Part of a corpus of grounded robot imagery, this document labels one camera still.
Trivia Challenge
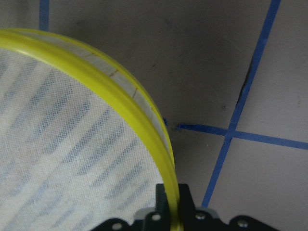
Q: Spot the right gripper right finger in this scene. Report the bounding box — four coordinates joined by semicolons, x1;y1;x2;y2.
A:
178;183;196;217

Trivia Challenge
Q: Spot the yellow steamer layer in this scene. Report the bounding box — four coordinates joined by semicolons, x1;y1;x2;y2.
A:
0;28;180;231

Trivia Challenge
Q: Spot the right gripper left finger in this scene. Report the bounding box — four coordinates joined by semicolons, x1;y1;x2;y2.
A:
155;184;170;217

